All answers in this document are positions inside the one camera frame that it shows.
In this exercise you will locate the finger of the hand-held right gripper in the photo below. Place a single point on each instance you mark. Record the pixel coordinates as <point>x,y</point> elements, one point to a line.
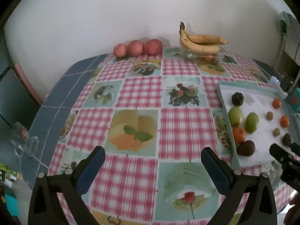
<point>279,153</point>
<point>295,148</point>

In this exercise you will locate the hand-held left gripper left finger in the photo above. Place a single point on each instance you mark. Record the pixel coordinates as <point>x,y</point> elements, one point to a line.
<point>92,168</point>

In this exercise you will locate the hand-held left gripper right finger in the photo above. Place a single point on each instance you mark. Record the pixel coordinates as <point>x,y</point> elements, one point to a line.
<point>214,168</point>

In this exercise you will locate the dark ripe avocado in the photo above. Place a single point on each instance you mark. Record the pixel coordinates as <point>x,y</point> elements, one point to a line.
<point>286,139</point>
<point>246,148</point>
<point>237,98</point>

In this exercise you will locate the brown kiwi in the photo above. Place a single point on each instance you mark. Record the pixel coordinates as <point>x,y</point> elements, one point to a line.
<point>269,115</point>
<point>276,132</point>

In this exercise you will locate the orange tangerine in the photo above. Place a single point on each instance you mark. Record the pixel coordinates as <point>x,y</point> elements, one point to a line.
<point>276,103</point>
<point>284,121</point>
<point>239,134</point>
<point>208,58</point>

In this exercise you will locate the green mango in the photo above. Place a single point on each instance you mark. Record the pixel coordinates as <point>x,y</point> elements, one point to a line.
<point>252,122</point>
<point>235,116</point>

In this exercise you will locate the white tray with teal rim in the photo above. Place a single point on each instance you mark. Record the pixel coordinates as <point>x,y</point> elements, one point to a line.
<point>257,103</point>

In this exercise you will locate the person's right hand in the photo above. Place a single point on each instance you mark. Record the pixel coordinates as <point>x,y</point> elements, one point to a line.
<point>294,212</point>

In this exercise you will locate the teal box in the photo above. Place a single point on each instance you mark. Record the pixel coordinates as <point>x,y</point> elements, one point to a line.
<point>294,100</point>

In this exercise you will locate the pink checkered printed tablecloth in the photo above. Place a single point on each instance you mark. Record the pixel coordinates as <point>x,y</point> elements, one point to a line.
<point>182,126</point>

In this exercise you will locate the white plastic device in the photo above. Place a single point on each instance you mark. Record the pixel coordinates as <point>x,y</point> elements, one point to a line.
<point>275,79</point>

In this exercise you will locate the clear glass mug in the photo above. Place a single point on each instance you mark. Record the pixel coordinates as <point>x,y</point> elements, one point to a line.
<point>24,143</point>

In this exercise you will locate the teal container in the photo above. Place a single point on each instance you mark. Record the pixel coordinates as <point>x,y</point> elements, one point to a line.
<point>11,204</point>

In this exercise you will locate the clear plastic container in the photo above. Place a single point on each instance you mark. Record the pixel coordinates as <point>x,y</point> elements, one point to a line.
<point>189,55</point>

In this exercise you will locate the spotted yellow banana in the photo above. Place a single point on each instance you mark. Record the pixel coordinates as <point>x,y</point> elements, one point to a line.
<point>206,39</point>
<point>201,48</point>

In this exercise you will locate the reddish potato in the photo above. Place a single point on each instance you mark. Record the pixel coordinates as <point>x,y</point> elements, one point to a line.
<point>135,47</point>
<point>120,50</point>
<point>153,46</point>

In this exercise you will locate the green cloth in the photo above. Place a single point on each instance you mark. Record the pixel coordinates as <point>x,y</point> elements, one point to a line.
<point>284,20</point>

